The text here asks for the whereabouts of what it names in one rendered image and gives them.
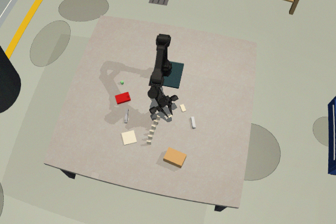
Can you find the red flat block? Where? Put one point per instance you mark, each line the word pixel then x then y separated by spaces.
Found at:
pixel 123 97

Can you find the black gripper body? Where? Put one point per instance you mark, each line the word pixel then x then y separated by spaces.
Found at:
pixel 153 109

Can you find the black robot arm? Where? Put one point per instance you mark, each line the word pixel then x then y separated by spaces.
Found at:
pixel 162 68

